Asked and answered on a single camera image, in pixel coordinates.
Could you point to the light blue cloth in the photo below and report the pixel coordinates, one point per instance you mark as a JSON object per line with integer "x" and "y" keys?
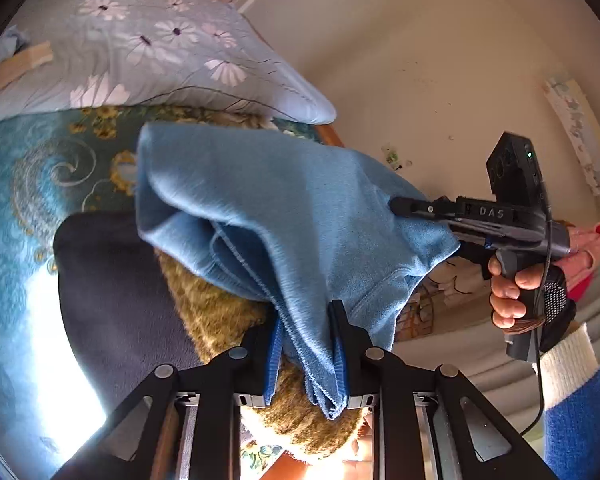
{"x": 10, "y": 42}

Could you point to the yellow knit sweater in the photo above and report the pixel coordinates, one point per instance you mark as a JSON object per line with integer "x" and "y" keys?
{"x": 215, "y": 310}

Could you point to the pink garment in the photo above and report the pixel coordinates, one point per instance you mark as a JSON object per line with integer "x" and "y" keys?
{"x": 590, "y": 245}

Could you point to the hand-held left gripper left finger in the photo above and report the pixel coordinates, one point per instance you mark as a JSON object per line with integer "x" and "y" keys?
{"x": 272, "y": 365}

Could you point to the person's right hand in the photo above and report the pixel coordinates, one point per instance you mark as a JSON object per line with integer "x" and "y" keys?
{"x": 510, "y": 300}

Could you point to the grey ribbed couch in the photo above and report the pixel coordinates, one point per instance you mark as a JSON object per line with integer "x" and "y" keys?
{"x": 485, "y": 375}

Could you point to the beige fleece blanket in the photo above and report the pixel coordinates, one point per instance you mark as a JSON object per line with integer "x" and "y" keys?
{"x": 15, "y": 67}

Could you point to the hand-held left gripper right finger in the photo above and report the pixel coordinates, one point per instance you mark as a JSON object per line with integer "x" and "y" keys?
{"x": 341, "y": 360}

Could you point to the navy garment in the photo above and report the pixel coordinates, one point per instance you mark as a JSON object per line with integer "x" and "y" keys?
{"x": 120, "y": 300}

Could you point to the blue fleece sweater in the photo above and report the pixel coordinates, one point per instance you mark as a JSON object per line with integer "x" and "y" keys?
{"x": 290, "y": 210}

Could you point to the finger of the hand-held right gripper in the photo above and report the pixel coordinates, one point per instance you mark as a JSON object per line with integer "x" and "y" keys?
{"x": 415, "y": 207}

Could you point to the grey-blue daisy print duvet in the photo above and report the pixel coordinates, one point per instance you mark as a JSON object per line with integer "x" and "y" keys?
{"x": 155, "y": 60}

